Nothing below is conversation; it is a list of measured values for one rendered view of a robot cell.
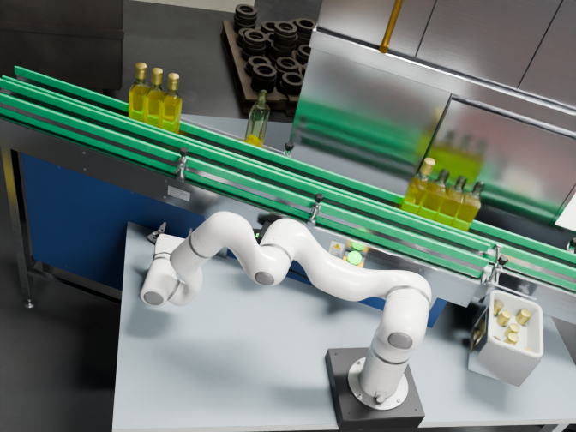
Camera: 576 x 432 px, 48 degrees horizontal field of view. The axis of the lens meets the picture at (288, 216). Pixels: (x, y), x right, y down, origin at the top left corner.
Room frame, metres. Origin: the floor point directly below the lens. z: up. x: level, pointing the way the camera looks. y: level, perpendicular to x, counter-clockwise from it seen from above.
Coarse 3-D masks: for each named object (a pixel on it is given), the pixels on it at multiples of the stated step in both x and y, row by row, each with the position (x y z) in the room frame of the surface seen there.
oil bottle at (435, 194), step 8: (432, 184) 1.65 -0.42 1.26; (432, 192) 1.63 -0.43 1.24; (440, 192) 1.63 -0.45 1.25; (424, 200) 1.64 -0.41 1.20; (432, 200) 1.63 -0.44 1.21; (440, 200) 1.63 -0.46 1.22; (424, 208) 1.63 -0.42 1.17; (432, 208) 1.63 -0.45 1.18; (424, 216) 1.63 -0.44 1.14; (432, 216) 1.63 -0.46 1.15
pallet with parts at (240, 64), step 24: (240, 24) 4.34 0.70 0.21; (264, 24) 4.49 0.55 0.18; (288, 24) 4.21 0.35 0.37; (312, 24) 4.42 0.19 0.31; (240, 48) 4.15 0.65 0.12; (264, 48) 4.04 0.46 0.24; (288, 48) 4.08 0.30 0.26; (240, 72) 3.84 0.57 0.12; (264, 72) 3.76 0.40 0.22; (288, 72) 3.86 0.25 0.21; (240, 96) 3.71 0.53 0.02; (288, 96) 3.70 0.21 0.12
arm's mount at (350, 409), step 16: (336, 352) 1.26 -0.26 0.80; (352, 352) 1.27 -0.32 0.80; (336, 368) 1.20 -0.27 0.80; (336, 384) 1.14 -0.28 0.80; (336, 400) 1.10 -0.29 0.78; (352, 400) 1.10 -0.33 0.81; (416, 400) 1.15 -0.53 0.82; (336, 416) 1.06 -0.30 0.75; (352, 416) 1.04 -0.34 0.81; (368, 416) 1.05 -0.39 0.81; (384, 416) 1.07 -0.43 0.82; (400, 416) 1.08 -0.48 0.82; (416, 416) 1.09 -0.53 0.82
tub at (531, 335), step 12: (492, 300) 1.46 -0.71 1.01; (504, 300) 1.50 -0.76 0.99; (516, 300) 1.50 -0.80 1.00; (492, 312) 1.41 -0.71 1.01; (516, 312) 1.49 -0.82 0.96; (540, 312) 1.47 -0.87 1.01; (492, 324) 1.36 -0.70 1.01; (528, 324) 1.46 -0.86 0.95; (540, 324) 1.41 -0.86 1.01; (492, 336) 1.31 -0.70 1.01; (504, 336) 1.39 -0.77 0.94; (528, 336) 1.41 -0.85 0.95; (540, 336) 1.36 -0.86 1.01; (516, 348) 1.29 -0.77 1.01; (540, 348) 1.32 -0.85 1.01
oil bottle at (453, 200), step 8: (448, 192) 1.64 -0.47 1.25; (456, 192) 1.64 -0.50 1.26; (464, 192) 1.66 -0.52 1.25; (448, 200) 1.63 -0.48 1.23; (456, 200) 1.62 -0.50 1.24; (440, 208) 1.63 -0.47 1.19; (448, 208) 1.62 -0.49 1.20; (456, 208) 1.62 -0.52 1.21; (440, 216) 1.63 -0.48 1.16; (448, 216) 1.62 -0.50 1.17; (448, 224) 1.62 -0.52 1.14
